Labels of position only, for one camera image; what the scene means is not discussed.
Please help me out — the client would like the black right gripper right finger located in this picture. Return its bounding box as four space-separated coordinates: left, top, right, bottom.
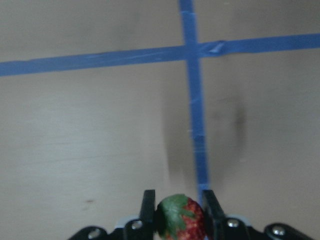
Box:
202 189 250 240

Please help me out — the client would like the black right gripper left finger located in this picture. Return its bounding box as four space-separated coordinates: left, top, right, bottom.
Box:
123 189 156 240

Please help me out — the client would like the red strawberry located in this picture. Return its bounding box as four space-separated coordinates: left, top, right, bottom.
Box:
155 194 207 240

